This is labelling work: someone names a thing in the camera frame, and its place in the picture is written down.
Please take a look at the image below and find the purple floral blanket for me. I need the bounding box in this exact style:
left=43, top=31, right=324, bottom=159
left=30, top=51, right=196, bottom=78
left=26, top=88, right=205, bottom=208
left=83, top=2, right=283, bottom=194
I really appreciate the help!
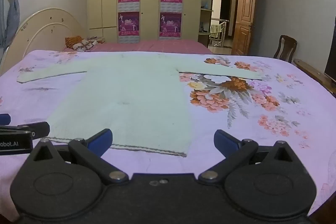
left=0, top=49, right=336, bottom=222

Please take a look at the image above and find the orange patterned cloth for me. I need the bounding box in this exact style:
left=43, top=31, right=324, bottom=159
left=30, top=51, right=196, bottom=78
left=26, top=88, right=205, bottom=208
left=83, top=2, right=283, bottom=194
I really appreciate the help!
left=65, top=35, right=85, bottom=49

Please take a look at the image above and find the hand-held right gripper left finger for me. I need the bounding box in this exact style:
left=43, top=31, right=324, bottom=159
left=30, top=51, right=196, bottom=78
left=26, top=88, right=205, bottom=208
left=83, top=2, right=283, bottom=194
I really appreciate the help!
left=26, top=128, right=130, bottom=185

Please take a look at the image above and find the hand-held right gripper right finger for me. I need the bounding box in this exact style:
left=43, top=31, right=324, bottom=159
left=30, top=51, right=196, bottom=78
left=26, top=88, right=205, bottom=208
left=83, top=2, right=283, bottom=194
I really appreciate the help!
left=198, top=130, right=303, bottom=186

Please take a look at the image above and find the wooden television stand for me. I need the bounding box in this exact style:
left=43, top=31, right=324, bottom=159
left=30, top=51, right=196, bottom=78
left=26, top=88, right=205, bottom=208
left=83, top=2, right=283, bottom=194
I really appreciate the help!
left=293, top=58, right=336, bottom=97

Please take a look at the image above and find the cream curved headboard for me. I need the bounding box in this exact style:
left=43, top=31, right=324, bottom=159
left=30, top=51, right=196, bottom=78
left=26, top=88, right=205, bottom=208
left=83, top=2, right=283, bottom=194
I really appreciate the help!
left=0, top=7, right=86, bottom=75

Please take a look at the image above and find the open shelf unit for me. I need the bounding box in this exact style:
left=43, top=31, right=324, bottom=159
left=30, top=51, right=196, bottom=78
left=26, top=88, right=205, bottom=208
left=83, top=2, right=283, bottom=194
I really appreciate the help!
left=198, top=0, right=215, bottom=43

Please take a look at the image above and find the brown wooden door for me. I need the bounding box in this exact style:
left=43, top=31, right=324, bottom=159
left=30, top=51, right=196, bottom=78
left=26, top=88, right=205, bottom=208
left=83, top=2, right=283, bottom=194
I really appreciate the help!
left=231, top=0, right=257, bottom=56

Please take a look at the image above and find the light green knit sweater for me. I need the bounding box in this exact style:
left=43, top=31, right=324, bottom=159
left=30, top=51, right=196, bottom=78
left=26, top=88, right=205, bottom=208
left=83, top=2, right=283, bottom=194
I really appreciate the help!
left=17, top=52, right=263, bottom=158

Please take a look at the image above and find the black television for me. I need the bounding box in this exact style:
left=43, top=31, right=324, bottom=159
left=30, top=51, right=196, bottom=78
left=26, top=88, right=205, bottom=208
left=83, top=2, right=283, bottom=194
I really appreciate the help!
left=324, top=17, right=336, bottom=81

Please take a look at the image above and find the dark wooden chair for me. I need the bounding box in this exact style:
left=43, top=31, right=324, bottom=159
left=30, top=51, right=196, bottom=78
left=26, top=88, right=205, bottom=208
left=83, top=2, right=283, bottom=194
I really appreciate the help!
left=273, top=35, right=298, bottom=63

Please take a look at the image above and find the pink bed sheet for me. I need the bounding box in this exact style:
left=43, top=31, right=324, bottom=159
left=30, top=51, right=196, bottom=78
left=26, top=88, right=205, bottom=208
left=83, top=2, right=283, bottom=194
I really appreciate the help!
left=62, top=39, right=214, bottom=55

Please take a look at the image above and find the blue-grey curtain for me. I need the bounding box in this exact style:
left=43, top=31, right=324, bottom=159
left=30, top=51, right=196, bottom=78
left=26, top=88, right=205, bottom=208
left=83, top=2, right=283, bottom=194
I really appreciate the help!
left=0, top=0, right=22, bottom=49

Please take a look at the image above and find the metal stair railing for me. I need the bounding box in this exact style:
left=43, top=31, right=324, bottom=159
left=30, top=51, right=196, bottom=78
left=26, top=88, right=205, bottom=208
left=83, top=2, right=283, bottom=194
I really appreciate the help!
left=208, top=20, right=229, bottom=48

